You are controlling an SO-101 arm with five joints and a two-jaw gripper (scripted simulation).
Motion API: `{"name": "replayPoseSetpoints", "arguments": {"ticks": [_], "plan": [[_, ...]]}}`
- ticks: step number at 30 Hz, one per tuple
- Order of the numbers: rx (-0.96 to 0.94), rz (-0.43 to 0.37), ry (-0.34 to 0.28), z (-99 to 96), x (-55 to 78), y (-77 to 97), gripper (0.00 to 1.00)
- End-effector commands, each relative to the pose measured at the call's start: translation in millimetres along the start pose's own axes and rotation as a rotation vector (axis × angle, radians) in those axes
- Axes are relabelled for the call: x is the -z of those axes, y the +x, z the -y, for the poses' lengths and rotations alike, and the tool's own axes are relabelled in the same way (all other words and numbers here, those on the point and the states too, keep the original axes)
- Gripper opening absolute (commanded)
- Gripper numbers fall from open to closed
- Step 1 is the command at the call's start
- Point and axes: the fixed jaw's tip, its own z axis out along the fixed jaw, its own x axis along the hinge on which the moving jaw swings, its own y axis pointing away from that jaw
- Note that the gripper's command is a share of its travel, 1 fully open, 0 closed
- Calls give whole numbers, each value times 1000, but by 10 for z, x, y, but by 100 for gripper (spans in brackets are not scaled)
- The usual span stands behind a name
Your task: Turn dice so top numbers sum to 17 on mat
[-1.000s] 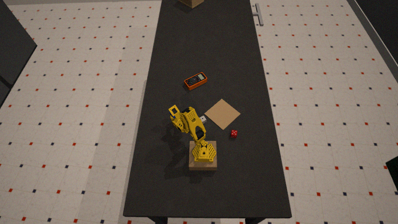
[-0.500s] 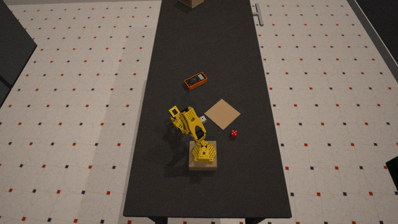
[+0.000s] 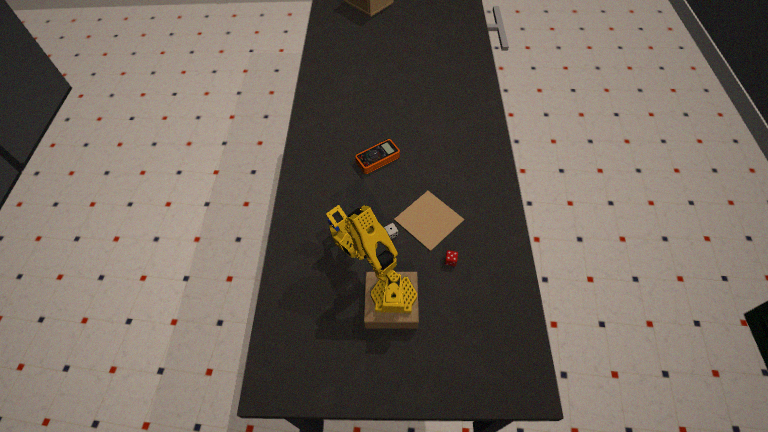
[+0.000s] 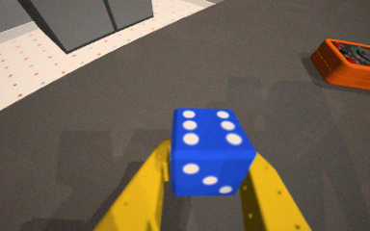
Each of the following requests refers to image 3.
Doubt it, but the peach flat mat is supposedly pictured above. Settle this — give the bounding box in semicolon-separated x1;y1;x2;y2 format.
395;191;464;251

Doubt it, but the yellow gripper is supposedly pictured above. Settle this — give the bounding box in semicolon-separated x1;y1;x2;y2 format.
326;205;351;250

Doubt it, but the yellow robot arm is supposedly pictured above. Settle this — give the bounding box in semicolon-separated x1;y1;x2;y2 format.
341;205;417;313

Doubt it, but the red die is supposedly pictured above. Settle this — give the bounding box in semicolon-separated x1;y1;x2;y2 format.
445;250;458;266

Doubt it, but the orange digital multimeter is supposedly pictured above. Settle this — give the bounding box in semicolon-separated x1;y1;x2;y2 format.
355;139;400;174

